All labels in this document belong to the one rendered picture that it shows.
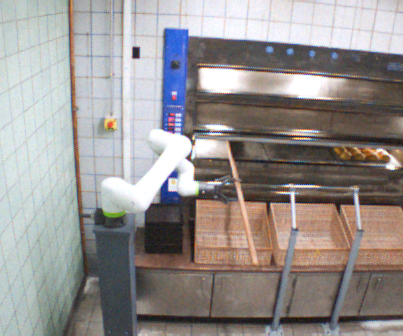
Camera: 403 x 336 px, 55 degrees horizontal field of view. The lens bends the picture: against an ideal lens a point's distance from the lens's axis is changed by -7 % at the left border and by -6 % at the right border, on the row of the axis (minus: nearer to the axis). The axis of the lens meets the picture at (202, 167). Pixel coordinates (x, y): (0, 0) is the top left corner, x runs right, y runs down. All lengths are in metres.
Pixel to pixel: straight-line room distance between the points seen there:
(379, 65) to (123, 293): 2.39
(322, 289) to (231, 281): 0.71
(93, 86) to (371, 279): 2.53
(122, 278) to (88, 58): 1.54
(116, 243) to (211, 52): 1.48
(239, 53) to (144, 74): 0.68
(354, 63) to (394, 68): 0.32
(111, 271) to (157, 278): 0.72
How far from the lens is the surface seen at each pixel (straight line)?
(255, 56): 2.99
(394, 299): 3.62
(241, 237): 3.33
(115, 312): 2.59
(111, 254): 2.31
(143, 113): 3.05
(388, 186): 3.65
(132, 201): 2.05
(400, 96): 3.39
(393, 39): 3.27
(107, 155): 3.20
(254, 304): 3.25
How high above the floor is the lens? 2.39
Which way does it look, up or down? 24 degrees down
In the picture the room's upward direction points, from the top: 4 degrees clockwise
